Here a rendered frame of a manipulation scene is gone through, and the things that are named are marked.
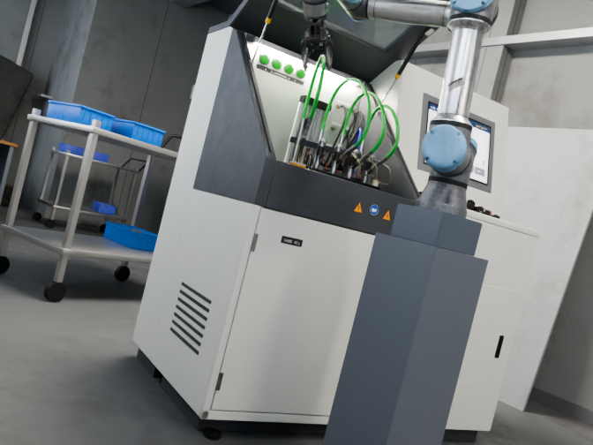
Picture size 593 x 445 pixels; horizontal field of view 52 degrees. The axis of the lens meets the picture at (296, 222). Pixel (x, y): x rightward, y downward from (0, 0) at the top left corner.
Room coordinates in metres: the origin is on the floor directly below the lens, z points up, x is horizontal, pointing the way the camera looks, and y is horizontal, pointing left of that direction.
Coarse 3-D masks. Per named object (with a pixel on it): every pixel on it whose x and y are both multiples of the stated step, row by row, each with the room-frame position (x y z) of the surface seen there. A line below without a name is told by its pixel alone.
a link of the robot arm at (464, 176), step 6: (474, 144) 1.77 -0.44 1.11; (474, 150) 1.78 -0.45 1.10; (474, 156) 1.78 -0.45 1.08; (468, 168) 1.75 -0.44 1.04; (432, 174) 1.79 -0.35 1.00; (438, 174) 1.78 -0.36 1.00; (456, 174) 1.74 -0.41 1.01; (462, 174) 1.76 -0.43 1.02; (468, 174) 1.78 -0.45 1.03; (456, 180) 1.76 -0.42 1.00; (462, 180) 1.77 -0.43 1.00; (468, 180) 1.78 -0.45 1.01
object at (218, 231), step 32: (192, 192) 2.47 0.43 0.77; (192, 224) 2.39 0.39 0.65; (224, 224) 2.14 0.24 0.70; (192, 256) 2.33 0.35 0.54; (224, 256) 2.09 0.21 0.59; (192, 288) 2.26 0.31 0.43; (224, 288) 2.04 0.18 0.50; (160, 320) 2.47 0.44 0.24; (192, 320) 2.19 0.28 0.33; (224, 320) 1.99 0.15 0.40; (160, 352) 2.40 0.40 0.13; (192, 352) 2.14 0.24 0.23; (192, 384) 2.09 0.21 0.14; (192, 416) 2.10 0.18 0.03; (224, 416) 2.02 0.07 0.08; (256, 416) 2.08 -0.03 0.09; (288, 416) 2.15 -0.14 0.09; (320, 416) 2.22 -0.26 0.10
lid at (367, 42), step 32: (256, 0) 2.34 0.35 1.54; (288, 0) 2.37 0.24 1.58; (448, 0) 2.38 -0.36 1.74; (256, 32) 2.49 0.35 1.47; (288, 32) 2.50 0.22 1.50; (352, 32) 2.54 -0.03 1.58; (384, 32) 2.55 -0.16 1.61; (416, 32) 2.53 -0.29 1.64; (352, 64) 2.70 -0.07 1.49; (384, 64) 2.71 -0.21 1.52
